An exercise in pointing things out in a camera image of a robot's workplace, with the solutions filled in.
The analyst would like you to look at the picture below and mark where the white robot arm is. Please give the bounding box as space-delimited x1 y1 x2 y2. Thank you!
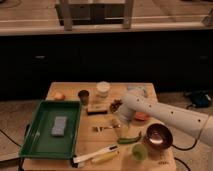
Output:
117 92 213 147

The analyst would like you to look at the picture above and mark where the orange bowl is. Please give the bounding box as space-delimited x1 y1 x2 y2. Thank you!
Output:
135 112 150 121

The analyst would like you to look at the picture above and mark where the bunch of dark grapes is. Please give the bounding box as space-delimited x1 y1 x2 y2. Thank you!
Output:
109 99 122 113

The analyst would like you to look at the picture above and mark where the yellow corn cob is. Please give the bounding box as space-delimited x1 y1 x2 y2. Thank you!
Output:
91 151 119 164

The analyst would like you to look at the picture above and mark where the light green cup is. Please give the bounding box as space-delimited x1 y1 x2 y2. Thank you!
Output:
132 144 148 162

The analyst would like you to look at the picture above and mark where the dark purple bowl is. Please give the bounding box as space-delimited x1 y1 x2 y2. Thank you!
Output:
145 123 173 150

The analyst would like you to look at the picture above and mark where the wooden brush block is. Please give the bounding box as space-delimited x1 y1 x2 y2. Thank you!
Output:
87 104 108 115

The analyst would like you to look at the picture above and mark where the grey triangular cloth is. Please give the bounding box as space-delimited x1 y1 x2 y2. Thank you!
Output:
127 85 148 97

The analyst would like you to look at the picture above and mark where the white lidded jar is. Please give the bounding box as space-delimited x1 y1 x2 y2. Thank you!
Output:
96 81 110 98

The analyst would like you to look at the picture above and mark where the dark metal cup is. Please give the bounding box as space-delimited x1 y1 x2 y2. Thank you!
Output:
78 90 89 105

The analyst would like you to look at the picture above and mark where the grey blue sponge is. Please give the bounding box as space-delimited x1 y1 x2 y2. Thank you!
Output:
51 116 67 136

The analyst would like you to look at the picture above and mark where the green plastic tray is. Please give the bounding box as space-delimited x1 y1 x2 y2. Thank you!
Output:
19 100 81 160

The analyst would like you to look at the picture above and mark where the black power cable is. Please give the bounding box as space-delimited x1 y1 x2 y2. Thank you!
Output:
171 139 199 152

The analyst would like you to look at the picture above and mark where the wooden stool frame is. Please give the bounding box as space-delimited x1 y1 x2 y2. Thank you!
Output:
55 0 134 31

